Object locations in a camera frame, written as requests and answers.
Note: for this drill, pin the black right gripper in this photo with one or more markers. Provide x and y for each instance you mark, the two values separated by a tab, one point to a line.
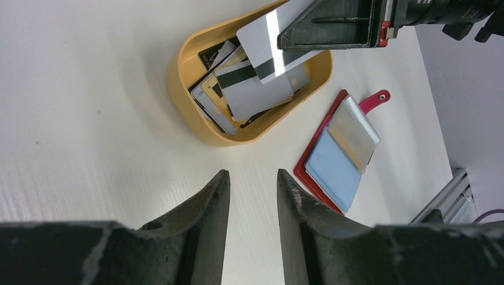
347	24

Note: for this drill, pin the silver VIP card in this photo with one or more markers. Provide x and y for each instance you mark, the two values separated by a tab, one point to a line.
208	107

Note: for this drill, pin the gold card black stripe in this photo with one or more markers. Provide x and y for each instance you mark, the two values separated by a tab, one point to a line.
212	88

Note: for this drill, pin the white card dark stripe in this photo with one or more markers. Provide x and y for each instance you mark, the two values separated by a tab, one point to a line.
259	39

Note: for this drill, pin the red leather card holder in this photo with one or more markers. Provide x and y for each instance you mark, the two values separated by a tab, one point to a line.
324	168

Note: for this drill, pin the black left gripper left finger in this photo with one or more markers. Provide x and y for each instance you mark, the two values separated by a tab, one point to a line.
184	246

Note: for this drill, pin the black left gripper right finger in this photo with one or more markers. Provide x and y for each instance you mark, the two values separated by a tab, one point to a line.
321	246

